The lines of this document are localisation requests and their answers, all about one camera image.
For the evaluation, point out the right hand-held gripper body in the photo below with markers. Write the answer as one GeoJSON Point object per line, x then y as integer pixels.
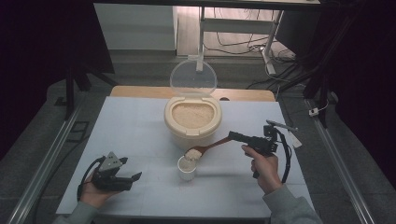
{"type": "Point", "coordinates": [263, 144]}

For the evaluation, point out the person's left hand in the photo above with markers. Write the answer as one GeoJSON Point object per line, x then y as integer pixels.
{"type": "Point", "coordinates": [95, 196]}

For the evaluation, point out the white table cover sheet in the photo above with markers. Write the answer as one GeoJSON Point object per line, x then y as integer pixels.
{"type": "Point", "coordinates": [134, 133]}

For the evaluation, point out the uncooked white rice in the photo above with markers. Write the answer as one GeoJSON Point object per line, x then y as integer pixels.
{"type": "Point", "coordinates": [193, 115]}

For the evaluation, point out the aluminium rail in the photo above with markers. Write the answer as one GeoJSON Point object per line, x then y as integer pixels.
{"type": "Point", "coordinates": [46, 158]}
{"type": "Point", "coordinates": [342, 174]}

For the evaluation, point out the wooden table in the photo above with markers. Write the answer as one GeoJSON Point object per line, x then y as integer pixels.
{"type": "Point", "coordinates": [140, 92]}

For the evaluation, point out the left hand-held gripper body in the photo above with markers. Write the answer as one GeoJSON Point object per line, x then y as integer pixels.
{"type": "Point", "coordinates": [109, 182]}

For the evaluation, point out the clear plastic container lid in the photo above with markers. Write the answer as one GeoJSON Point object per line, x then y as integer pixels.
{"type": "Point", "coordinates": [193, 77]}

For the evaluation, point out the person's right hand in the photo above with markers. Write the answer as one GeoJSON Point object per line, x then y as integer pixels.
{"type": "Point", "coordinates": [266, 171]}

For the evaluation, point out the small white box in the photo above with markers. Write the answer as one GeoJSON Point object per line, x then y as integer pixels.
{"type": "Point", "coordinates": [313, 111]}

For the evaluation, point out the white metal desk frame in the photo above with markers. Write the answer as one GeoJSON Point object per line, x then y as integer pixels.
{"type": "Point", "coordinates": [236, 26]}

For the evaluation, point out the cream plastic rice container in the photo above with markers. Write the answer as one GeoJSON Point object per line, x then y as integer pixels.
{"type": "Point", "coordinates": [191, 137]}

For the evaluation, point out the black metal stand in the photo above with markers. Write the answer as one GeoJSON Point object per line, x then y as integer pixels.
{"type": "Point", "coordinates": [320, 84]}
{"type": "Point", "coordinates": [70, 90]}

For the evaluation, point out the white paper tag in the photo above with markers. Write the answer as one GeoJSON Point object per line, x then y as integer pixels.
{"type": "Point", "coordinates": [296, 141]}

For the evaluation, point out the brown wooden spoon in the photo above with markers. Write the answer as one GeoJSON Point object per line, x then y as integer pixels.
{"type": "Point", "coordinates": [211, 146]}

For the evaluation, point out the white cup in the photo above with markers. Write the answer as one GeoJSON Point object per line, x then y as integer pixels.
{"type": "Point", "coordinates": [187, 173]}

